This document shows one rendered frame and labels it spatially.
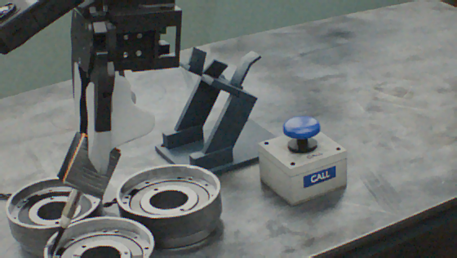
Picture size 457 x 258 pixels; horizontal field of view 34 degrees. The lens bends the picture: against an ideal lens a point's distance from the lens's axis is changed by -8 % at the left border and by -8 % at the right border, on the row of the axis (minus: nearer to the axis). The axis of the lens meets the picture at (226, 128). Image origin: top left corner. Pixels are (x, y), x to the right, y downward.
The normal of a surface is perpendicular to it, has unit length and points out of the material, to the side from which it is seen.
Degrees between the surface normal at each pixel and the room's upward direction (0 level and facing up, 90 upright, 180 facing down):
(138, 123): 87
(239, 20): 90
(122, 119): 87
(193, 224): 90
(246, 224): 0
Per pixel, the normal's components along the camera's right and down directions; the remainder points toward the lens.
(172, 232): 0.12, 0.42
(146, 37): 0.41, 0.37
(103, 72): 0.41, 0.07
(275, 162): -0.90, 0.25
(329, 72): -0.08, -0.90
